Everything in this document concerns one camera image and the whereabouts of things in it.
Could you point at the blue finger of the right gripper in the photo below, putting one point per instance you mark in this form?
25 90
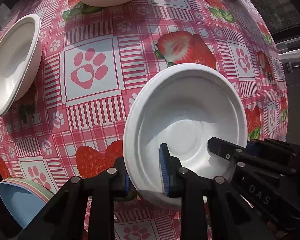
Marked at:
222 148
252 146

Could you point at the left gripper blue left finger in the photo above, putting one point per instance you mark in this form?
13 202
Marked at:
127 184

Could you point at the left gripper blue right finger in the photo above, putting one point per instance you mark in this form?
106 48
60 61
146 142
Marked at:
167 168

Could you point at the pink square plate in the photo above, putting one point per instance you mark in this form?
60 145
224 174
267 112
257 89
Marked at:
42 197

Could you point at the blue square plate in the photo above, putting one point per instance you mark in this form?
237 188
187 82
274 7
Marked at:
23 204

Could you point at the pink strawberry tablecloth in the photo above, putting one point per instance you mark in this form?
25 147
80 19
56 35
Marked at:
96 60

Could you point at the green square plate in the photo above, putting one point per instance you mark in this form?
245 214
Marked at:
34 186

